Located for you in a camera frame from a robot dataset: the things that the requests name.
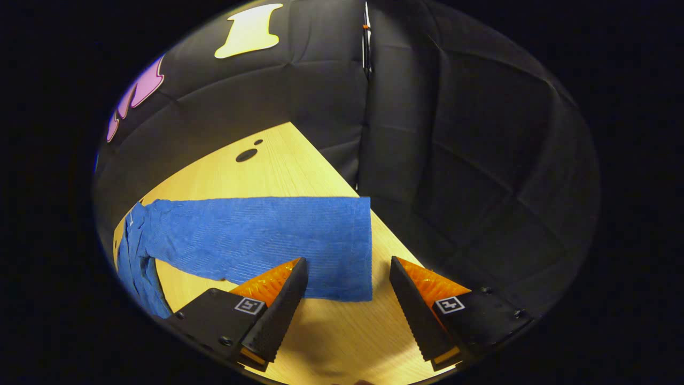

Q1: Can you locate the black backdrop cloth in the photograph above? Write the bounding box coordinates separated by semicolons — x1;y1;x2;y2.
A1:
94;0;602;321

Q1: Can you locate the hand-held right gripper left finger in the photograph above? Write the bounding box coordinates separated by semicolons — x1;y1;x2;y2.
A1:
160;257;309;372

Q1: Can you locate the blue corduroy shirt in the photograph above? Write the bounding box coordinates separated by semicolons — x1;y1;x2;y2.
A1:
115;196;373;320

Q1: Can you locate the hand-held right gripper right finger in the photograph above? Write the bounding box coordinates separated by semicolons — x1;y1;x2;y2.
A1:
389;256;535;372

